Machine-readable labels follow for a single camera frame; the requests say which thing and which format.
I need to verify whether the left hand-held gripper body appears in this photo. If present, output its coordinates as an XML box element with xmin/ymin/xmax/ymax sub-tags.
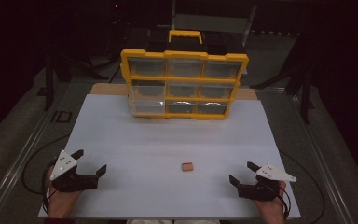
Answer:
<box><xmin>48</xmin><ymin>149</ymin><xmax>99</xmax><ymax>193</ymax></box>

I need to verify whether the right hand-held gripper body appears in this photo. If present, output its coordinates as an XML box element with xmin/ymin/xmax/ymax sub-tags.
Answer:
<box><xmin>237</xmin><ymin>162</ymin><xmax>297</xmax><ymax>202</ymax></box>

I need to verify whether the small brown block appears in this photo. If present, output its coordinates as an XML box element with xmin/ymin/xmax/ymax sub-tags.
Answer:
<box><xmin>181</xmin><ymin>161</ymin><xmax>195</xmax><ymax>173</ymax></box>

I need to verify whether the clear plastic drawer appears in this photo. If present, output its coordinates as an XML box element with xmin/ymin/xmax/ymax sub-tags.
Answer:
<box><xmin>127</xmin><ymin>79</ymin><xmax>168</xmax><ymax>118</ymax></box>

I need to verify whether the yellow drawer organizer cabinet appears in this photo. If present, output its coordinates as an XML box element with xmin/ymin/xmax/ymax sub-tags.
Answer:
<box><xmin>119</xmin><ymin>29</ymin><xmax>250</xmax><ymax>120</ymax></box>

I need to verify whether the person's left hand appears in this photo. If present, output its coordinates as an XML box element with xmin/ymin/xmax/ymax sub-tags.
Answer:
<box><xmin>46</xmin><ymin>165</ymin><xmax>83</xmax><ymax>218</ymax></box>

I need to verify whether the person's right hand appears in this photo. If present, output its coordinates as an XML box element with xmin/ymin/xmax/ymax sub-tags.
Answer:
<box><xmin>254</xmin><ymin>181</ymin><xmax>288</xmax><ymax>224</ymax></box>

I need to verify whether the black stand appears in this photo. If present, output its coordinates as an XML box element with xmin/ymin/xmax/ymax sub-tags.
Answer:
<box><xmin>251</xmin><ymin>29</ymin><xmax>316</xmax><ymax>126</ymax></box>
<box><xmin>42</xmin><ymin>50</ymin><xmax>113</xmax><ymax>112</ymax></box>

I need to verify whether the black cable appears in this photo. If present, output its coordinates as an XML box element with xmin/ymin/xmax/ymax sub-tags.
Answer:
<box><xmin>279</xmin><ymin>150</ymin><xmax>326</xmax><ymax>224</ymax></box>
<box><xmin>21</xmin><ymin>133</ymin><xmax>72</xmax><ymax>196</ymax></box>

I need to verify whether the metal floor rail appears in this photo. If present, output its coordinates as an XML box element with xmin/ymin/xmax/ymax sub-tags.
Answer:
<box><xmin>273</xmin><ymin>87</ymin><xmax>355</xmax><ymax>224</ymax></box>
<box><xmin>0</xmin><ymin>81</ymin><xmax>76</xmax><ymax>224</ymax></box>

